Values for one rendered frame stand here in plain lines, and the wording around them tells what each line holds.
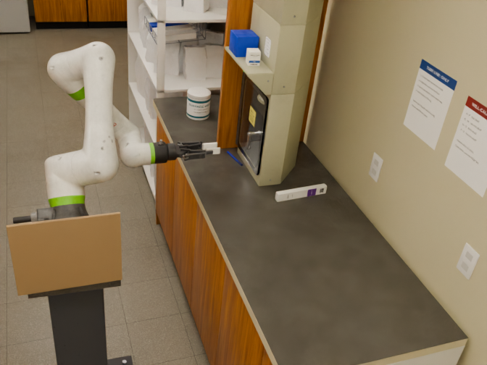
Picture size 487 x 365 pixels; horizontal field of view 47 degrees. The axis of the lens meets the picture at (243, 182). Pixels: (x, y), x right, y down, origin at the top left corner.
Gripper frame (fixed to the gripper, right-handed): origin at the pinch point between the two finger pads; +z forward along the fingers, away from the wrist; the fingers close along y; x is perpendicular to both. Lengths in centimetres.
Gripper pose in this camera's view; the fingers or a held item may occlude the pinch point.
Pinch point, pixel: (211, 148)
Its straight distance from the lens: 247.3
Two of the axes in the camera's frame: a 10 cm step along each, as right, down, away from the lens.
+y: -3.2, -5.5, 7.7
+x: -1.0, 8.3, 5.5
